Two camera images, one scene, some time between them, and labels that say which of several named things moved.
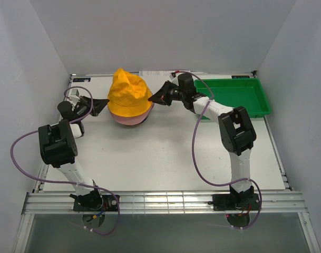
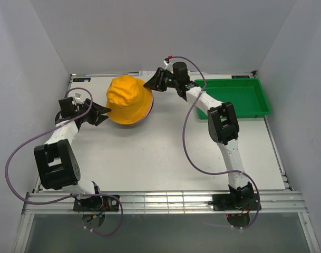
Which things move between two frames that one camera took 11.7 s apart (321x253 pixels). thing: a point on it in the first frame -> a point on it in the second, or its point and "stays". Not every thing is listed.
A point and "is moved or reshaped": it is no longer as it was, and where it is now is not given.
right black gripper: x=161 y=96 -> x=155 y=83
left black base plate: x=109 y=204 stays
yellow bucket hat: x=129 y=95 is moved or reshaped
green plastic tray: x=247 y=93 stays
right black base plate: x=225 y=202 stays
